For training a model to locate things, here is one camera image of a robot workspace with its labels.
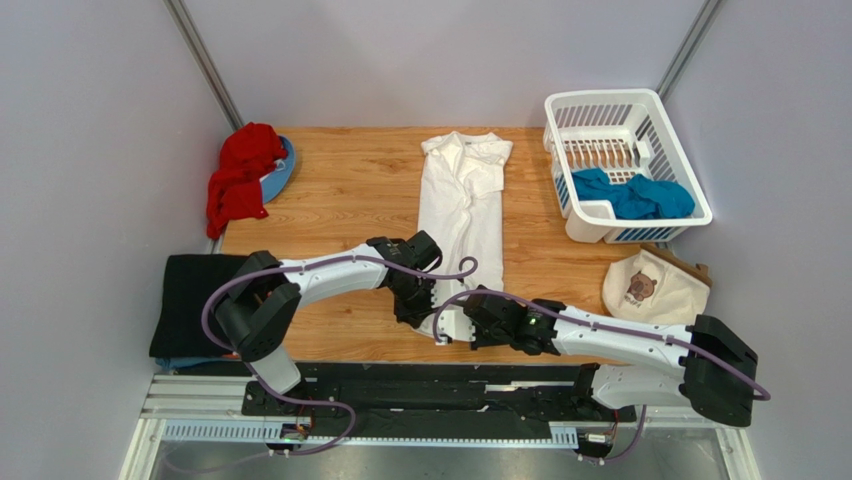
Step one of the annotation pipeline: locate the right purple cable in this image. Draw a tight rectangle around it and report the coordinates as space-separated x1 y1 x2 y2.
431 287 772 466

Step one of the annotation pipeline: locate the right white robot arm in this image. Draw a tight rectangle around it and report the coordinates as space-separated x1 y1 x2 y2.
461 289 771 428

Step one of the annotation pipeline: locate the teal blue t-shirt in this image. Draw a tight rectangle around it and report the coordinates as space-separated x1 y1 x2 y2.
572 168 696 220

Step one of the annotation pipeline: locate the red t-shirt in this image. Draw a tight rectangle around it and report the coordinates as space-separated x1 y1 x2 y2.
206 122 286 240

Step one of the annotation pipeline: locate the light blue cap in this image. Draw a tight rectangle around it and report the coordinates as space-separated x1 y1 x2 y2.
260 135 297 204

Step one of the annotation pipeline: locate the aluminium rail frame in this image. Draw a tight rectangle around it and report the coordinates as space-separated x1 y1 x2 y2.
120 375 761 479

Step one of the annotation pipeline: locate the white plastic basket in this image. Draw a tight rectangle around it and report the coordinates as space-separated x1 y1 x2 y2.
543 88 713 244

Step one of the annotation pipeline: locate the white printed t-shirt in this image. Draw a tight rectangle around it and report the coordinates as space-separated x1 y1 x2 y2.
417 132 513 304

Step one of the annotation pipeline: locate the black folded t-shirt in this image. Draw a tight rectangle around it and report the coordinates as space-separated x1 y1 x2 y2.
149 254 247 359

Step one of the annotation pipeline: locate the blue cloth under stack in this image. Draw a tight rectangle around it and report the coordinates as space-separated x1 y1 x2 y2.
154 357 228 372

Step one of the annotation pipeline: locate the cream tote bag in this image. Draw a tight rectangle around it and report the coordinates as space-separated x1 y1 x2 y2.
602 243 713 325

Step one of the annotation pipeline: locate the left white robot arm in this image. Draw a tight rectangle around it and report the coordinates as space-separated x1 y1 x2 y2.
200 231 443 409

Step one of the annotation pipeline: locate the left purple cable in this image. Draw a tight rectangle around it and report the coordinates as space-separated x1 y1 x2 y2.
200 255 481 458

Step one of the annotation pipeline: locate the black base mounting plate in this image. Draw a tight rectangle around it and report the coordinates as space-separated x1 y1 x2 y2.
241 362 637 440

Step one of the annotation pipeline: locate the purple cable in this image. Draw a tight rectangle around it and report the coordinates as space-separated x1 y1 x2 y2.
200 255 481 458
431 287 772 466

